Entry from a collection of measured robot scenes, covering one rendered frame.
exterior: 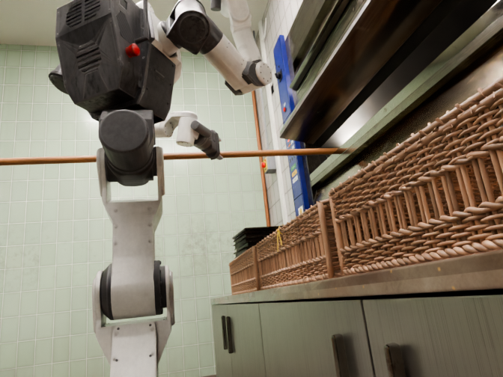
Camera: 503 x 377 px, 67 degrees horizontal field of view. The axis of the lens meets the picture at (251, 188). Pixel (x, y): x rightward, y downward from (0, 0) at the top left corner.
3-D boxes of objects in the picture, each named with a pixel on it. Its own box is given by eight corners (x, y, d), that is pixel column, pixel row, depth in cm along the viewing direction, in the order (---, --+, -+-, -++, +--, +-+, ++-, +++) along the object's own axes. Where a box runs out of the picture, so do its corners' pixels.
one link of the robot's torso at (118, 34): (135, 75, 88) (133, -46, 98) (31, 114, 100) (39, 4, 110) (201, 123, 115) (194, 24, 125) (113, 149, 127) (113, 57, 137)
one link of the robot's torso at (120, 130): (153, 152, 88) (150, 85, 93) (93, 154, 85) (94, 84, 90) (157, 188, 114) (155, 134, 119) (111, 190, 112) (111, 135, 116)
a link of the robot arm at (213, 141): (201, 134, 162) (186, 124, 152) (221, 128, 159) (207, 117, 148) (203, 161, 159) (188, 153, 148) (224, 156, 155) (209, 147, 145)
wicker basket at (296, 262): (391, 277, 134) (376, 202, 142) (537, 259, 82) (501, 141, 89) (258, 292, 123) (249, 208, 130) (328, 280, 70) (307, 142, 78)
